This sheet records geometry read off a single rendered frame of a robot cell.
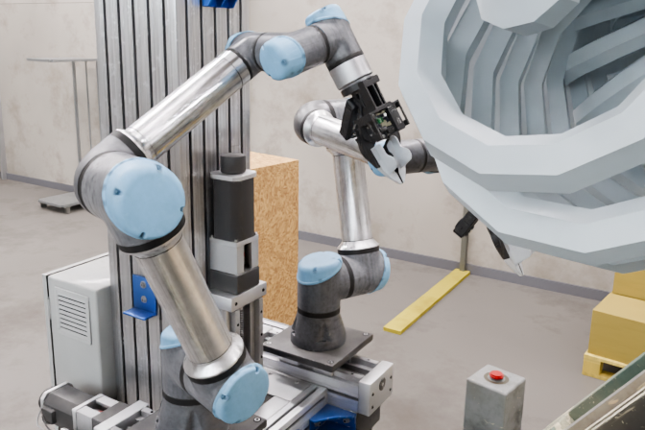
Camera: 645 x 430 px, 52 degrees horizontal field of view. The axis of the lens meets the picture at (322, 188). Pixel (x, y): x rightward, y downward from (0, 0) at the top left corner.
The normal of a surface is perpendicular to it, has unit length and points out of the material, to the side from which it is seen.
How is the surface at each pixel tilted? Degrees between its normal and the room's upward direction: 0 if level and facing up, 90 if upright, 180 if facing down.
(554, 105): 83
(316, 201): 90
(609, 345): 90
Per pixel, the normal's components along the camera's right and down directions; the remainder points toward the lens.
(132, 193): 0.62, 0.07
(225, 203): -0.52, 0.18
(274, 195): 0.77, 0.15
